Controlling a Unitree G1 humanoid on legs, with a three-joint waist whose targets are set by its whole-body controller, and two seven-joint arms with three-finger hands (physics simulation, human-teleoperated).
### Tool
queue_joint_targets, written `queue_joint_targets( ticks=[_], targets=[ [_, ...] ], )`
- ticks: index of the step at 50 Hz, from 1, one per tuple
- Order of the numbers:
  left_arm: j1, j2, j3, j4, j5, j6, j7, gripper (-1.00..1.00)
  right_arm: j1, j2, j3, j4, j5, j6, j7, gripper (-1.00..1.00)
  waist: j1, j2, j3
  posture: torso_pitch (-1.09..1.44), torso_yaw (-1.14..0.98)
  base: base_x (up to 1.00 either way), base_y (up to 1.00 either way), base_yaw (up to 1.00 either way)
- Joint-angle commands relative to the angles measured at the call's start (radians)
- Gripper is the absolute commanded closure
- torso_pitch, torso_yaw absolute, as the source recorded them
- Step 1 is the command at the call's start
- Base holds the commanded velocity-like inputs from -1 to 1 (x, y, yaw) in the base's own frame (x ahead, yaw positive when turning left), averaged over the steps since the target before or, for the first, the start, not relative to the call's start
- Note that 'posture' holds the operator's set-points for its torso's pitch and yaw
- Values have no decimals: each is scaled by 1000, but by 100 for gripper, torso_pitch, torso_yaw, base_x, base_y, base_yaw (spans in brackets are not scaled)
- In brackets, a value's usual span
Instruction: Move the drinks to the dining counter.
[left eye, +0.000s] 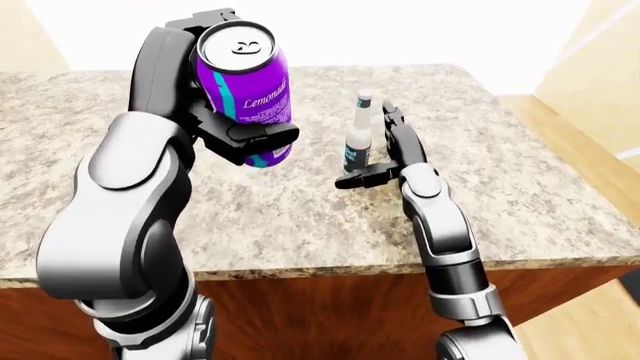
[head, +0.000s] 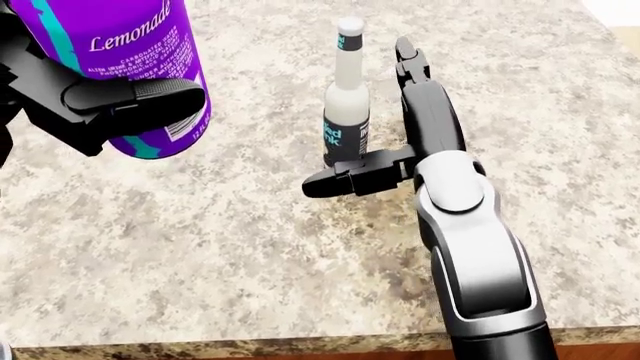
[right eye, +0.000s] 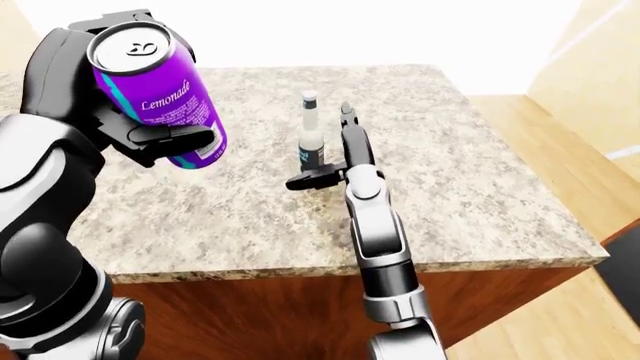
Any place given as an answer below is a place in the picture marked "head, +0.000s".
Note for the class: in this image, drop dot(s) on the white milk bottle dark label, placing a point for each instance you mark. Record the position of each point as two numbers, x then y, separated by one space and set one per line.
347 101

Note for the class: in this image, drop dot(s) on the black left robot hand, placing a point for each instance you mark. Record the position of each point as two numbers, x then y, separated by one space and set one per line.
75 93

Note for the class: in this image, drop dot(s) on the purple lemonade can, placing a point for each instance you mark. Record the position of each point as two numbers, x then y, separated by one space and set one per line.
130 48

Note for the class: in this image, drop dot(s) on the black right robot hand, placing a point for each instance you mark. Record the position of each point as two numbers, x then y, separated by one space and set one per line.
430 120

